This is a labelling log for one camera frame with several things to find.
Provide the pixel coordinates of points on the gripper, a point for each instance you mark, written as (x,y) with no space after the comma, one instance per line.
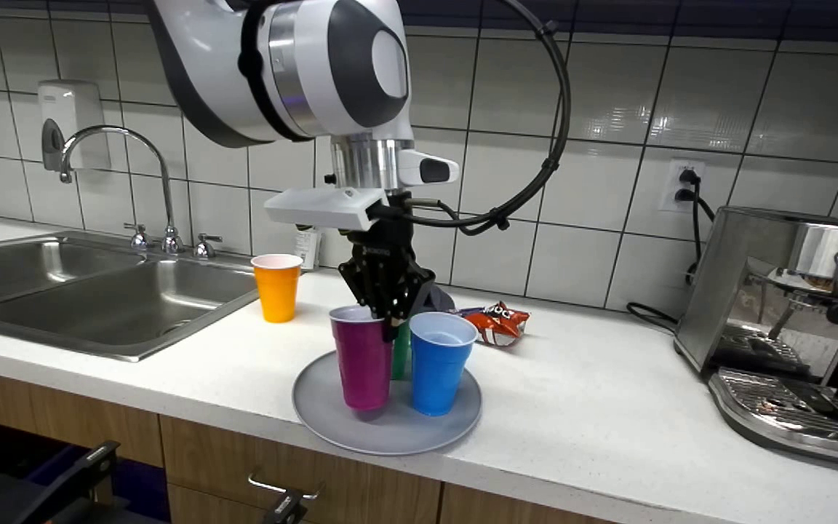
(382,244)

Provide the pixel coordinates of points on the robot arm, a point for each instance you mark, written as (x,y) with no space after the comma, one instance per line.
(302,65)

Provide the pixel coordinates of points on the dark grey cup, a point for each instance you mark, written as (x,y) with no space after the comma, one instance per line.
(439,302)

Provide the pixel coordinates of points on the green plastic cup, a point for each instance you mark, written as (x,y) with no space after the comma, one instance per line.
(400,360)

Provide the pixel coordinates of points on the purple plastic cup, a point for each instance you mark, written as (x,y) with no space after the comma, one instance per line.
(362,364)

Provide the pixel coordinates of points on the white labelled bottle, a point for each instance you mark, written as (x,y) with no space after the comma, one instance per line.
(308,247)

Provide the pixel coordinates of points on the blue plastic cup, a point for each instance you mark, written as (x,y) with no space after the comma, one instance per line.
(438,371)

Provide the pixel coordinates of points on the orange plastic cup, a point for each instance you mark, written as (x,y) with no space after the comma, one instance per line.
(277,291)

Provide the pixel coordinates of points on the orange snack packet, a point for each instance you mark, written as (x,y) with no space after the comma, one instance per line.
(499,324)

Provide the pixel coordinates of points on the grey round plate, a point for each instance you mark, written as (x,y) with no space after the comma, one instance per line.
(390,433)

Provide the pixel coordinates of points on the wooden drawer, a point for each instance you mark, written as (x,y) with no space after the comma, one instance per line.
(361,487)

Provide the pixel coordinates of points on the chrome tap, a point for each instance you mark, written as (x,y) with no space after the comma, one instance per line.
(166,211)

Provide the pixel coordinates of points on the steel sink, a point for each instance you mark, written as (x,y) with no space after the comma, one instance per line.
(92,298)

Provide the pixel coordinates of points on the white soap dispenser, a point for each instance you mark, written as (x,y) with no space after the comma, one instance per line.
(73,116)

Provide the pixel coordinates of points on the steel espresso machine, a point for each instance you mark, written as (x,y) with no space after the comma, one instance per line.
(775,342)

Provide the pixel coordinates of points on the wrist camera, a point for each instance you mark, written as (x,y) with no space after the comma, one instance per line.
(317,207)

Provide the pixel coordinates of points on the white wall socket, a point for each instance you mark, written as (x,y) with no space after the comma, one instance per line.
(673,182)

